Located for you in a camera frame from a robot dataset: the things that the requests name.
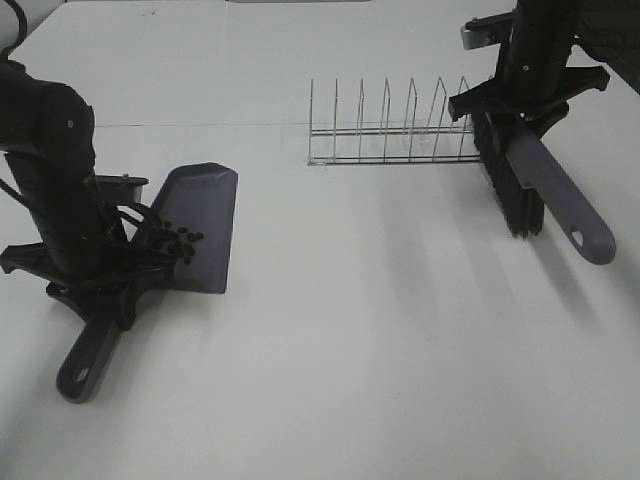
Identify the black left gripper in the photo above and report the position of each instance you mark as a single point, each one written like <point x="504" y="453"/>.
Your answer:
<point x="87" y="243"/>

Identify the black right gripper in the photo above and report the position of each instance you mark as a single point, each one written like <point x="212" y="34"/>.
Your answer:
<point x="532" y="77"/>

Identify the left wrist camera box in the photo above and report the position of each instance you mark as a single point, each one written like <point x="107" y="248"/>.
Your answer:
<point x="121" y="188"/>

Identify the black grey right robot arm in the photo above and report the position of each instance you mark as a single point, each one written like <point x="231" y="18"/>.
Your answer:
<point x="606" y="34"/>

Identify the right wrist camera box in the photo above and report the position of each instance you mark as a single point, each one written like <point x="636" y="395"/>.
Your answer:
<point x="482" y="32"/>

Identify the pile of coffee beans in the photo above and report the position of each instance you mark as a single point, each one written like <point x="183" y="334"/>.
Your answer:
<point x="177" y="241"/>

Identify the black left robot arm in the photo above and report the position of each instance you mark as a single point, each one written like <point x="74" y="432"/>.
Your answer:
<point x="46" y="119"/>

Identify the grey hand brush black bristles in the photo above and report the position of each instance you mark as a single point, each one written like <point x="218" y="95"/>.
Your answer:
<point x="528" y="181"/>

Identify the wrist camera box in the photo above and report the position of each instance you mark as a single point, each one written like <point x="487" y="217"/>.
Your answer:
<point x="482" y="32"/>
<point x="121" y="188"/>

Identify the grey plastic dustpan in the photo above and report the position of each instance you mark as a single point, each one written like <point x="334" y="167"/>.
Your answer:
<point x="200" y="197"/>

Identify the chrome wire dish rack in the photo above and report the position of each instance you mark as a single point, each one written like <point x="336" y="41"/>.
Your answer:
<point x="355" y="126"/>

